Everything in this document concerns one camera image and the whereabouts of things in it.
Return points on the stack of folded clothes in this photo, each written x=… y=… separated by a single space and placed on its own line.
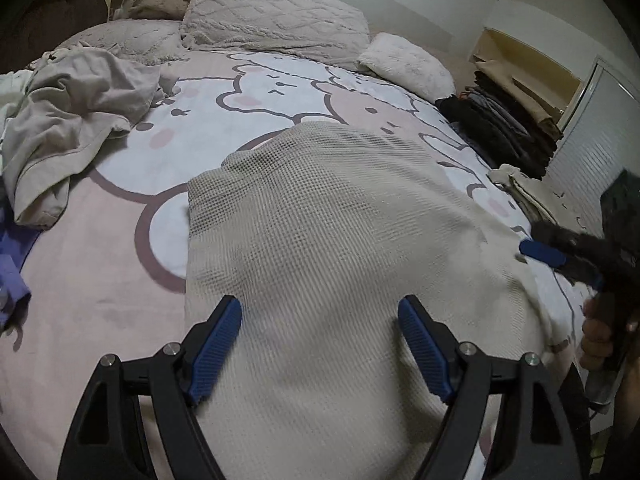
x=505 y=120

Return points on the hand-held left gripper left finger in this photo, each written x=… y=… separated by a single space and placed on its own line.
x=215 y=355

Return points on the printed pink bed sheet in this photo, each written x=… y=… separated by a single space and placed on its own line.
x=100 y=270

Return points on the open wooden cabinet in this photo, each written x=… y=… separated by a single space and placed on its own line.
x=530 y=67

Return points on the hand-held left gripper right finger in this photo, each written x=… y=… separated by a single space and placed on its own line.
x=425 y=355

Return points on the small fluffy pillow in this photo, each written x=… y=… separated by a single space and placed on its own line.
x=407 y=64

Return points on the purple garment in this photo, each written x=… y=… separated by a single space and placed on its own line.
x=11 y=270

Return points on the white cloth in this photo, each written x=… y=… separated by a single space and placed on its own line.
x=12 y=95

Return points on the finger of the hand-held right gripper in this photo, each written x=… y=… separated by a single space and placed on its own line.
x=542 y=255

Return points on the person's right hand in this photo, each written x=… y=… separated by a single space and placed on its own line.
x=599 y=340

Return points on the beige waffle-knit towel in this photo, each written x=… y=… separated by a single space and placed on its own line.
x=340 y=240

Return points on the white wardrobe door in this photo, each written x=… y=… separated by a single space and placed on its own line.
x=595 y=145

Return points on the crumpled beige t-shirt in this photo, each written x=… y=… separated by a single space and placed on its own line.
x=75 y=110

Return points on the folded beige garment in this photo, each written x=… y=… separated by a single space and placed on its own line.
x=522 y=187

